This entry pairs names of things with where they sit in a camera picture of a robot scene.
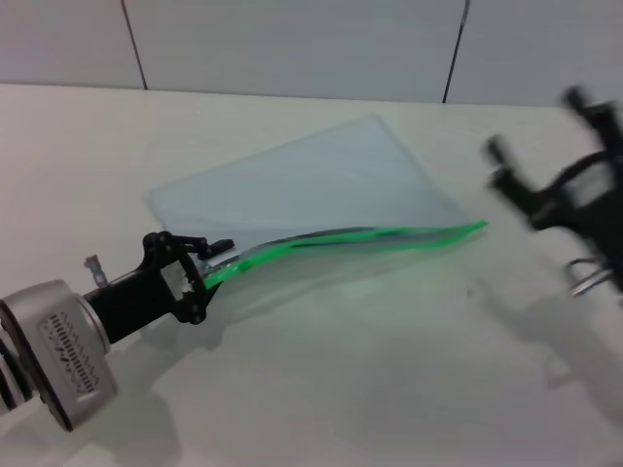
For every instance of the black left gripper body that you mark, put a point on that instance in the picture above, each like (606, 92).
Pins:
(131, 301)

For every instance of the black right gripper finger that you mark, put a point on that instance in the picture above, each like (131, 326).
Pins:
(511, 182)
(601, 117)

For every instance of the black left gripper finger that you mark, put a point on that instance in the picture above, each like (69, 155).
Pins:
(214, 246)
(199, 292)

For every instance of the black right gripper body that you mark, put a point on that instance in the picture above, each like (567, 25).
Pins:
(584, 204)

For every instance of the clear document bag green zipper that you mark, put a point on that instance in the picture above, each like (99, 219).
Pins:
(331, 185)

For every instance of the silver plug connector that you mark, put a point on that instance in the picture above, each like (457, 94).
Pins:
(96, 271)

